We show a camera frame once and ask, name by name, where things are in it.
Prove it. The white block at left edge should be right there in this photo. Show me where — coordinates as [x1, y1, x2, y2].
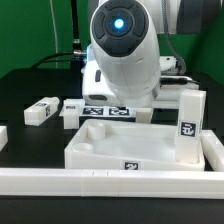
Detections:
[0, 126, 8, 151]

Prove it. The white right barrier rail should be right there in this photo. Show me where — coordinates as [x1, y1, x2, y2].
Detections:
[201, 130, 224, 172]

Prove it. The black cable with connector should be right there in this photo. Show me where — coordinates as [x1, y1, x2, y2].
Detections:
[30, 0, 88, 70]

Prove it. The thin white cable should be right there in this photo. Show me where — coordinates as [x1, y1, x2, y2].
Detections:
[49, 0, 59, 70]

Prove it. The white sheet with fiducial markers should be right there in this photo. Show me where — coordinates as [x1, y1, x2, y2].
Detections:
[60, 99, 136, 118]

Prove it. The white desk top tray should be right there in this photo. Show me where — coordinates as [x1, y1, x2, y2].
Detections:
[64, 119, 205, 171]

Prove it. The white barrier rail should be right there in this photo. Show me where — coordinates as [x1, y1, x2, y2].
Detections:
[201, 130, 224, 172]
[0, 168, 224, 199]

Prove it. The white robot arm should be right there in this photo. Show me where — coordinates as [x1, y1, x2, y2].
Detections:
[82, 0, 224, 109]

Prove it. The white front barrier rail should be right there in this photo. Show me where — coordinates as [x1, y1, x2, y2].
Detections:
[0, 168, 224, 199]

